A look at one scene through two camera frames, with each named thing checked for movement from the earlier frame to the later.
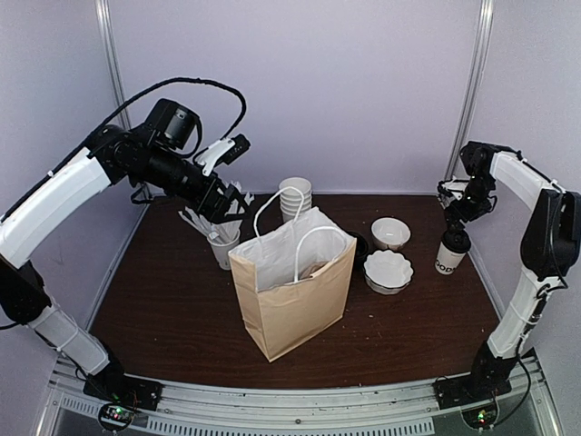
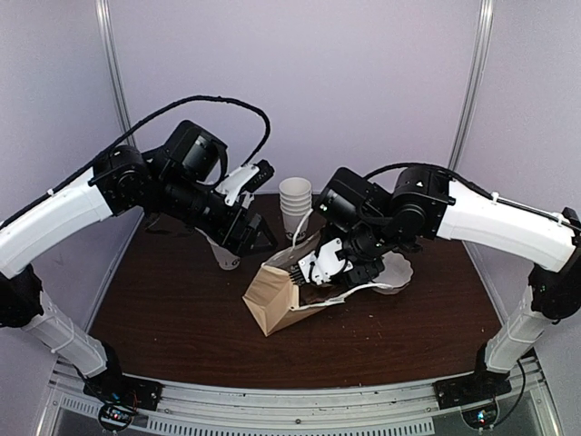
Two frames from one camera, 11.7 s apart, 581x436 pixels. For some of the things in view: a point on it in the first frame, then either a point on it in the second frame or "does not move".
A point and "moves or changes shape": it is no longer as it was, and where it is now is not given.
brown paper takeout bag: [291, 282] moves or changes shape
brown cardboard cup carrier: [313, 268] moves or changes shape
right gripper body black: [477, 203] -> [369, 251]
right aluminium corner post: [472, 87] does not move
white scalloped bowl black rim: [388, 272] does not move
